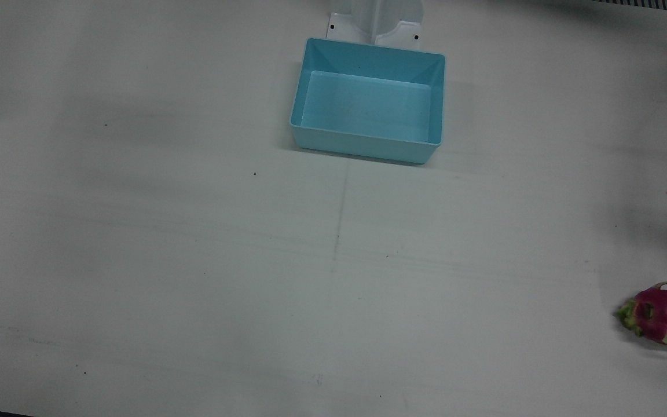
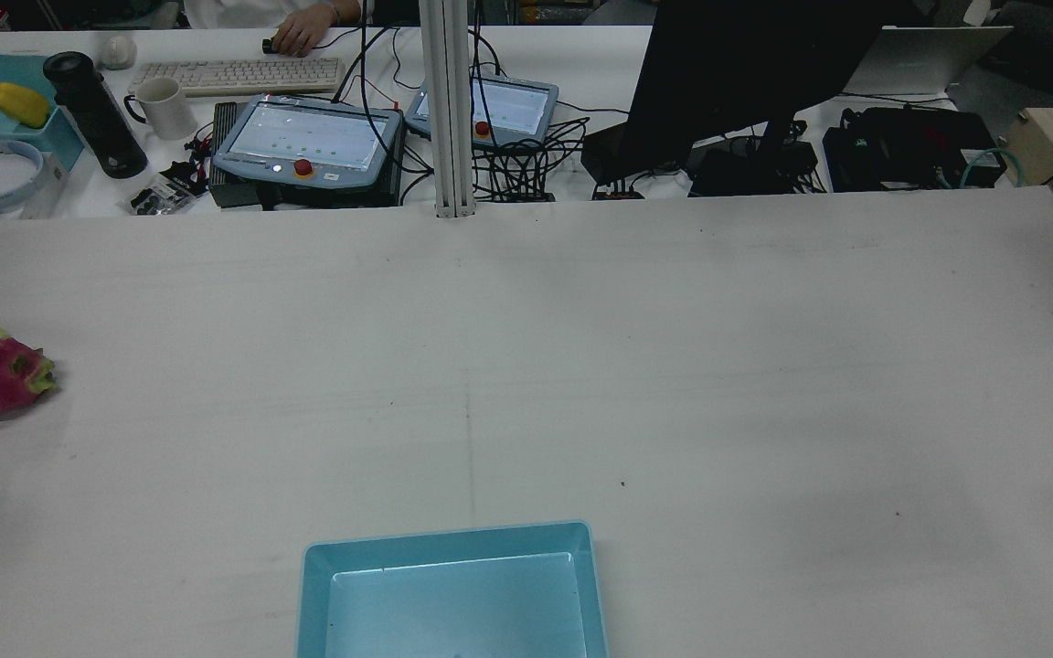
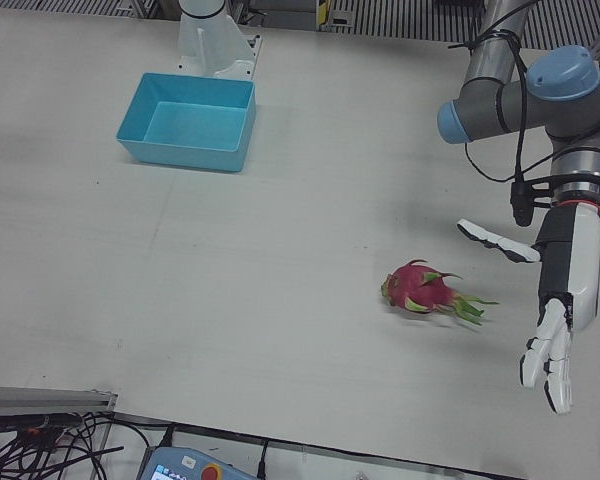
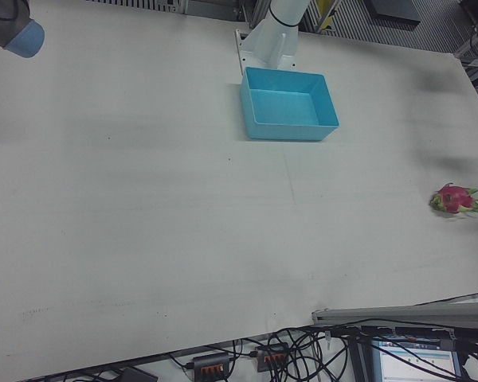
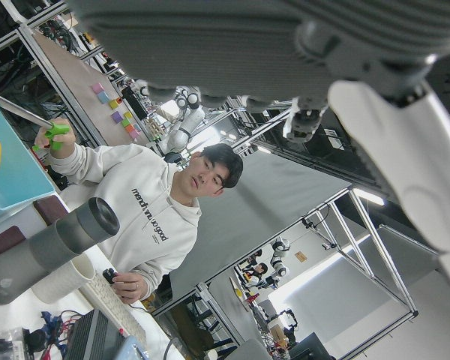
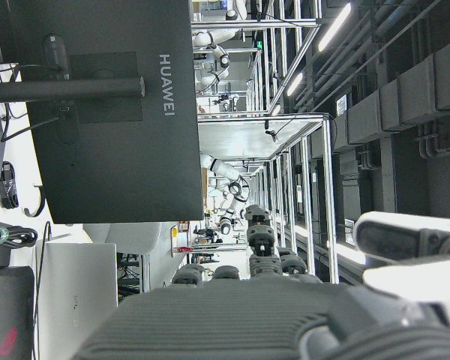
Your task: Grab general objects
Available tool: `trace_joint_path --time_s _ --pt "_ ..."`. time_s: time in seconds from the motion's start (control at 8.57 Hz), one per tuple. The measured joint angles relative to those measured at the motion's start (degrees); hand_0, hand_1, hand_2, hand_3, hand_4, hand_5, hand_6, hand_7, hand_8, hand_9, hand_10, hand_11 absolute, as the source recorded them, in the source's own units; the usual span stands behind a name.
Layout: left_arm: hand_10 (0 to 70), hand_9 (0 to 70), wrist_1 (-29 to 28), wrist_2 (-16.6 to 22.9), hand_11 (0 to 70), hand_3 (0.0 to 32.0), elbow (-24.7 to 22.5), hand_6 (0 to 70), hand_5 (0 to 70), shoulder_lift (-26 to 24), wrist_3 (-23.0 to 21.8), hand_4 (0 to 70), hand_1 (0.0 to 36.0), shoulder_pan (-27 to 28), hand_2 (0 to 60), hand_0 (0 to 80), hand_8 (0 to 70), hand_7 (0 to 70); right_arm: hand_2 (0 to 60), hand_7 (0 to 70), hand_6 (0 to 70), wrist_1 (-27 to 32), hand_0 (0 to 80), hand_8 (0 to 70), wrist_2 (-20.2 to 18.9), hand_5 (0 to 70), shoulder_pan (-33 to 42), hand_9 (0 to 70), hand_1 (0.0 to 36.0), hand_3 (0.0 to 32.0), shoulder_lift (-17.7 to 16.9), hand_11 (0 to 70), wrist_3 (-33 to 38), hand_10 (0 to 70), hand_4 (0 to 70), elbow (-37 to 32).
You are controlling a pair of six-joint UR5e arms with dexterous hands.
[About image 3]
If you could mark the pink dragon fruit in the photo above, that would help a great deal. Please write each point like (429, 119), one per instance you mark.
(420, 290)

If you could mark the light blue plastic bin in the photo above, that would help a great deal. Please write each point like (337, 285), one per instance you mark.
(190, 125)

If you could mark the white mounting pedestal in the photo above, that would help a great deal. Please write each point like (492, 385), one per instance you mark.
(207, 40)

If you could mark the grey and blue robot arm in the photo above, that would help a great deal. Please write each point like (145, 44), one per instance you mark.
(485, 65)

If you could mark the teach pendant with white sticker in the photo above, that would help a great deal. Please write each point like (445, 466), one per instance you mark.
(180, 467)

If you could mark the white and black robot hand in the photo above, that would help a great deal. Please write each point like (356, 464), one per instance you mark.
(585, 260)

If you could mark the aluminium profile rail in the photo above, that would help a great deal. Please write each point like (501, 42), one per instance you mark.
(45, 397)

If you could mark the black power strip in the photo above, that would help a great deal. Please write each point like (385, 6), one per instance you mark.
(30, 422)

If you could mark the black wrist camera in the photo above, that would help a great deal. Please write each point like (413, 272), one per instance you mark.
(521, 200)

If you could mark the yellow black striped post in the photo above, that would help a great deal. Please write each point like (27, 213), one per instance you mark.
(323, 11)

